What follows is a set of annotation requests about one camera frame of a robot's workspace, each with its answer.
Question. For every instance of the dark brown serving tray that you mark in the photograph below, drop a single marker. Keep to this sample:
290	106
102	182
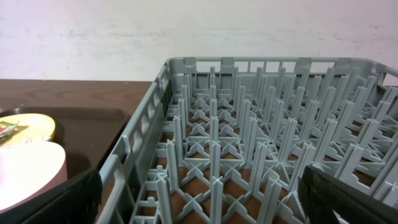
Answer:
86	134

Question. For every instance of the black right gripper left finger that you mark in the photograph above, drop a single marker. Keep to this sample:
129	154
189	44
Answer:
74	201

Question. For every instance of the green snack wrapper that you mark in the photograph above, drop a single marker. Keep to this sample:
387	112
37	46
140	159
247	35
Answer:
7	128

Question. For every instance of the yellow plate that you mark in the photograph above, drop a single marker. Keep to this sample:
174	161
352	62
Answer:
30	127

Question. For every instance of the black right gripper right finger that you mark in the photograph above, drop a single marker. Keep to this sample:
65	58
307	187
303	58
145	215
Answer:
322	196

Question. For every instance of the grey dishwasher rack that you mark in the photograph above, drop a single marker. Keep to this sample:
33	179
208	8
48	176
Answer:
226	139

